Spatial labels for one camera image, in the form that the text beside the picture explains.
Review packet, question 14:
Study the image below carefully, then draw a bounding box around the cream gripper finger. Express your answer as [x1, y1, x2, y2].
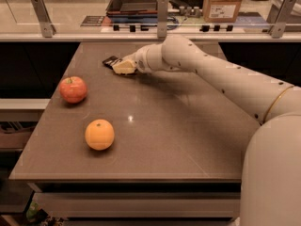
[113, 60, 124, 74]

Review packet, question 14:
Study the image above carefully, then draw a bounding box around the black rxbar chocolate bar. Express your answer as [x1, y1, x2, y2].
[103, 56, 121, 69]

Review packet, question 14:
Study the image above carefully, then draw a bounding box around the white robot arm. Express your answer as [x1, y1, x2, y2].
[113, 35, 301, 226]

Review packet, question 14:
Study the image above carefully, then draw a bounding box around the red apple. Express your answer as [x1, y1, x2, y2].
[58, 76, 87, 104]

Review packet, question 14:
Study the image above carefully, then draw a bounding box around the dark open tray bin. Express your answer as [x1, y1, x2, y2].
[106, 0, 157, 15]

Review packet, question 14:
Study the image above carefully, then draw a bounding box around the orange fruit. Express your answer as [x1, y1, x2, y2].
[85, 120, 115, 151]

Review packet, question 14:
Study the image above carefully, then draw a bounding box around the cardboard box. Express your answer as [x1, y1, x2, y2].
[202, 0, 242, 23]

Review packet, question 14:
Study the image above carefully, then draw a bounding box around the middle metal glass bracket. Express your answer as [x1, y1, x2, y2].
[157, 0, 168, 39]

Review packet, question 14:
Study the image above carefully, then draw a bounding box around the metal glass bracket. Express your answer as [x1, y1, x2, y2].
[157, 0, 168, 39]
[30, 0, 56, 38]
[269, 0, 296, 39]

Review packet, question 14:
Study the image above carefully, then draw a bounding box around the left metal glass bracket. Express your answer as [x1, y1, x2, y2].
[30, 0, 56, 38]

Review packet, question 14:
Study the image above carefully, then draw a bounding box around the right metal glass bracket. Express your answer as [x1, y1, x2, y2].
[269, 0, 296, 39]

